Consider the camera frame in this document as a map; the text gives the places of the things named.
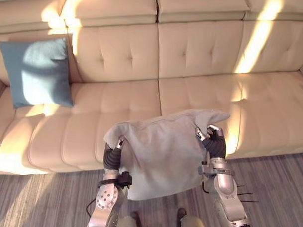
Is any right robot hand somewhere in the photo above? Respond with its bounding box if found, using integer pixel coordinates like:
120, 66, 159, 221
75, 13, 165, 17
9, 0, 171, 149
194, 123, 228, 159

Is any black cable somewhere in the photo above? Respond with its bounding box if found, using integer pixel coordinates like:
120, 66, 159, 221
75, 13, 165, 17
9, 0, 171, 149
85, 198, 97, 218

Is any beige leather sofa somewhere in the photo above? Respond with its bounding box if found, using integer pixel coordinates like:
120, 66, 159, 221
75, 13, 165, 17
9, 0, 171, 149
0, 0, 303, 187

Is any blue cushion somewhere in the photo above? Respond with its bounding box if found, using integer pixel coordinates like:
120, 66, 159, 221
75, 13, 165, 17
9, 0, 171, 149
0, 35, 77, 111

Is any dark robot foot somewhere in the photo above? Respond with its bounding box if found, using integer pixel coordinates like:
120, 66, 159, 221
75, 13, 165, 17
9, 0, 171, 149
176, 207, 188, 223
131, 211, 141, 227

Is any dark left robot foot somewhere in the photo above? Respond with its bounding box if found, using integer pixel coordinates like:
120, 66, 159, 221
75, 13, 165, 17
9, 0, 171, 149
131, 211, 141, 227

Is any silver left robot leg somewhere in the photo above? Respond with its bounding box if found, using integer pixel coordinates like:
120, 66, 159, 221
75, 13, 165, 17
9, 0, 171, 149
117, 216, 139, 227

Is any dark right robot foot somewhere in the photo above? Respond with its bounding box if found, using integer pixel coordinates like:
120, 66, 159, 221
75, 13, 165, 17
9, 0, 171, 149
176, 207, 188, 223

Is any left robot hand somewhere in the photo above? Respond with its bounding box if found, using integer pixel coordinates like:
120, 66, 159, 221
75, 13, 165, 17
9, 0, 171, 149
102, 135, 126, 171

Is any silver robot leg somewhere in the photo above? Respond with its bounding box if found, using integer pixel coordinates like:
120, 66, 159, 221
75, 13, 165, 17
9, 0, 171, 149
117, 216, 139, 227
180, 215, 209, 227

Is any silver right robot leg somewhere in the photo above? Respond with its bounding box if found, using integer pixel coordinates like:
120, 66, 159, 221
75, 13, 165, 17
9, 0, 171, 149
180, 215, 209, 227

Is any light grey cushion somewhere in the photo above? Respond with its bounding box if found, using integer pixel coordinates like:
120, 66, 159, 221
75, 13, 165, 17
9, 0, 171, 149
101, 105, 231, 204

